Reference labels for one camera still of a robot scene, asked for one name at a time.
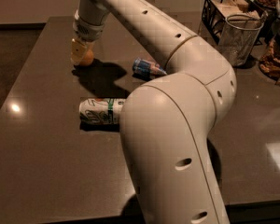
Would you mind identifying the black wire basket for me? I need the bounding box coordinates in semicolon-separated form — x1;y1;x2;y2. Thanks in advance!
202;0;265;43

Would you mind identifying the orange fruit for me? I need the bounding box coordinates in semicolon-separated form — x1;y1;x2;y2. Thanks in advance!
78;49;94;66

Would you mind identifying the glass snack jar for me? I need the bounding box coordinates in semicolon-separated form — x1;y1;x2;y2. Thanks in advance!
259;21;280;80

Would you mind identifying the blue silver Red Bull can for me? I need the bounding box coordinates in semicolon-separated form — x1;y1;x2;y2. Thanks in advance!
133;58;167;77

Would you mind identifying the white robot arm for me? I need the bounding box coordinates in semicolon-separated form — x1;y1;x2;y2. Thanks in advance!
74;0;237;224

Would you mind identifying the wire mesh cup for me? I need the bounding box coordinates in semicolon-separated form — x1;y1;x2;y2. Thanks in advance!
218;14;263;67

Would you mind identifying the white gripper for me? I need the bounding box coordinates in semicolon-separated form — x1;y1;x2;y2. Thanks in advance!
71;10;105;65

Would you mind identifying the white green 7up can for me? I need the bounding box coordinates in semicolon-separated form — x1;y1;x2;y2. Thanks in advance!
79;98;125;125

